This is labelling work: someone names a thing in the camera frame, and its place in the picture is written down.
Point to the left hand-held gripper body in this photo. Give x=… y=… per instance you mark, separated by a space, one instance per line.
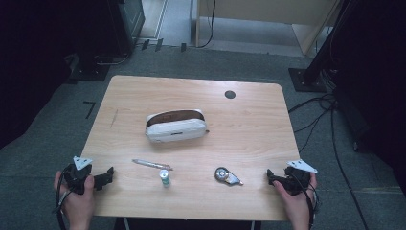
x=78 y=177

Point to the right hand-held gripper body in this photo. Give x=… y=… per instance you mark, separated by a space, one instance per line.
x=297 y=180

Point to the silver pen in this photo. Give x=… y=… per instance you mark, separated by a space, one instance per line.
x=152 y=164

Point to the white and green glue stick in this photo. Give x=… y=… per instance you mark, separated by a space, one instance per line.
x=164 y=178

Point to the white pencil case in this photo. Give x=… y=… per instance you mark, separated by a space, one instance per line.
x=175 y=129

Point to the person's right hand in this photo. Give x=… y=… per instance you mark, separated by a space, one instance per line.
x=298 y=207

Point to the person's left hand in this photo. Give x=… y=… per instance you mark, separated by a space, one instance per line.
x=78 y=206

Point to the correction tape dispenser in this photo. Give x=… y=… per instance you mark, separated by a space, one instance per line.
x=225 y=175

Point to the black round table grommet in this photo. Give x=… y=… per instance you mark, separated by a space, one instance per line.
x=230 y=94

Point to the dark curtain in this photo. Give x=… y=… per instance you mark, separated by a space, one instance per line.
x=28 y=64
x=379 y=80

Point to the black metal stand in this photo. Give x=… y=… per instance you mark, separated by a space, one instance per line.
x=322 y=57

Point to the black cabinet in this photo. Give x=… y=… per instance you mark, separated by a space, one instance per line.
x=127 y=22

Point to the black stand base plate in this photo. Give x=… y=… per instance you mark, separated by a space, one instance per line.
x=91 y=72

